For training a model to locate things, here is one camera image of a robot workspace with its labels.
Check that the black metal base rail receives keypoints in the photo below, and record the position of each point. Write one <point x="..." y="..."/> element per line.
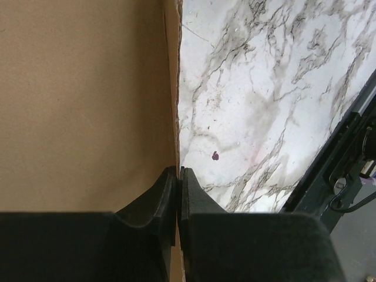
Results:
<point x="330" y="185"/>

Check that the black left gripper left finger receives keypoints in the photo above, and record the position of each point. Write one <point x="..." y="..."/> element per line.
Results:
<point x="132" y="244"/>

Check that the brown cardboard box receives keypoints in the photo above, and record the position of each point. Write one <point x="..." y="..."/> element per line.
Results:
<point x="87" y="102"/>

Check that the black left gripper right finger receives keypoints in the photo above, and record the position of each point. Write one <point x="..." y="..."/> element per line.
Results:
<point x="222" y="246"/>

